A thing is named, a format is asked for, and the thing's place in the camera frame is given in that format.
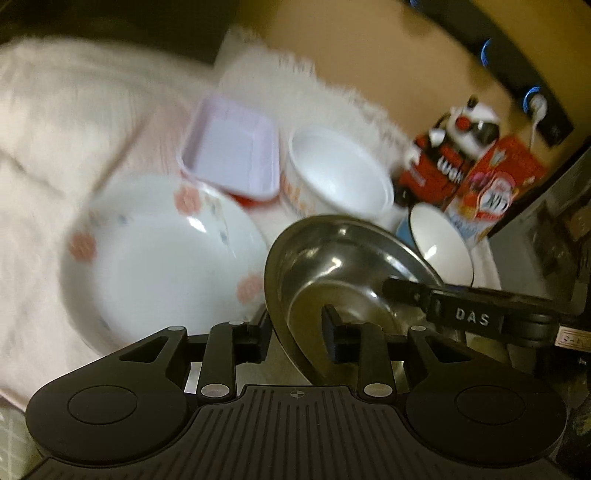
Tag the white fringed blanket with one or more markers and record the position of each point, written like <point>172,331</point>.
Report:
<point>295,92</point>

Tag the lilac rectangular plastic tray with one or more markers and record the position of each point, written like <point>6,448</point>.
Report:
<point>231,147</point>

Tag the white floral plate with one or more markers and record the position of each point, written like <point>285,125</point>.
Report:
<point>157,258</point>

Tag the cereal package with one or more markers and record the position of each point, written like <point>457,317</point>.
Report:
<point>498,184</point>

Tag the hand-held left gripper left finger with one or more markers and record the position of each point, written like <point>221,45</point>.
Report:
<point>251,342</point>

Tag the white paper bowl orange print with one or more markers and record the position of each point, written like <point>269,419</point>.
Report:
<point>337,175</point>

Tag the black power strip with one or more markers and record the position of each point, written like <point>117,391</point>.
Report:
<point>512,60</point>

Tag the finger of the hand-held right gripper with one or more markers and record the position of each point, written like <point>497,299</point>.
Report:
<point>404,290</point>

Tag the small white bowl blue rim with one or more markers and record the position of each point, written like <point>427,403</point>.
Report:
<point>438,240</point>

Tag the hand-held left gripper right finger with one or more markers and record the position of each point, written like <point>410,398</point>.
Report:
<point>330,333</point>

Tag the red plastic tray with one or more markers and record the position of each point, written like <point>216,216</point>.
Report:
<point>258,201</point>

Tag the stainless steel bowl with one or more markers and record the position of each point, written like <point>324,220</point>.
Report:
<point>332,272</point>

